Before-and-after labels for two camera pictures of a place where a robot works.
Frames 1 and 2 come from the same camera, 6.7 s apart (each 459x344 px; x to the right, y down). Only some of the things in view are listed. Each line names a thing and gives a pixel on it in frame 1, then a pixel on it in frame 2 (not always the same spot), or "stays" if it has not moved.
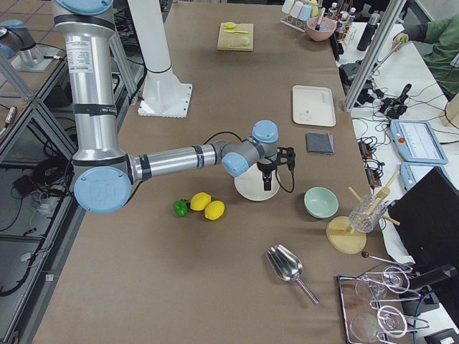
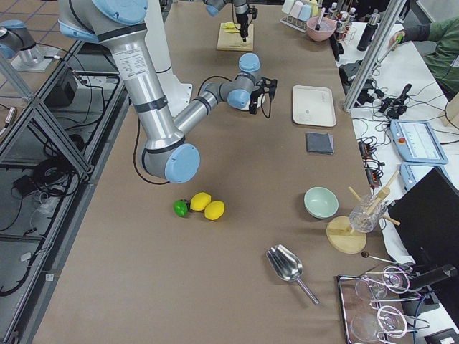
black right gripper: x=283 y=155 -> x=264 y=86
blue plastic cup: x=305 y=12 stays
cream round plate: x=249 y=184 -> x=259 y=102
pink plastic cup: x=296 y=9 stays
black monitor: x=426 y=217 stays
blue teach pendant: x=417 y=142 stays
